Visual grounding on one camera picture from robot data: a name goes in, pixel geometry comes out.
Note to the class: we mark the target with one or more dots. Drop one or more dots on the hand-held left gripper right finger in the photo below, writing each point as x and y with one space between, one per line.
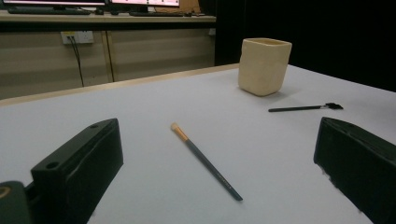
361 161

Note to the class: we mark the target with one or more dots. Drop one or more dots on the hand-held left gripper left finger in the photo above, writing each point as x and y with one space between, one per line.
77 174

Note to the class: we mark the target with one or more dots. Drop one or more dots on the small black makeup brush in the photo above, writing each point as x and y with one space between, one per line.
295 108

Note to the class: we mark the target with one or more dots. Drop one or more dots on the orange-tipped grey makeup brush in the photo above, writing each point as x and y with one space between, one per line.
205 161

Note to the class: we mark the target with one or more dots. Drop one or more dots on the beige square cup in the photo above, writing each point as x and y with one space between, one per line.
263 68

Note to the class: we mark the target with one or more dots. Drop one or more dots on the white table mat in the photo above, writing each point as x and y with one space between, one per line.
155 102

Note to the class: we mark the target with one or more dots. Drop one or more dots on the black curtain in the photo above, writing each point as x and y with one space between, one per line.
327 25

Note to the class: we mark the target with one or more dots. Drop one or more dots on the wooden desk with dark edge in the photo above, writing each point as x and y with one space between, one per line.
109 19

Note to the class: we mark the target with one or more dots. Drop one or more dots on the black keyboard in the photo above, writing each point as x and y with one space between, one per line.
46 11
158 14

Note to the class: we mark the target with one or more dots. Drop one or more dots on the computer monitor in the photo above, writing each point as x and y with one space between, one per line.
53 2
146 2

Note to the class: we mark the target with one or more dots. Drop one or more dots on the brown cardboard box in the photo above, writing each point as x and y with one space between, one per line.
188 5

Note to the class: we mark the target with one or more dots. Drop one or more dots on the white wall socket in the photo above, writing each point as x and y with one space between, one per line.
81 37

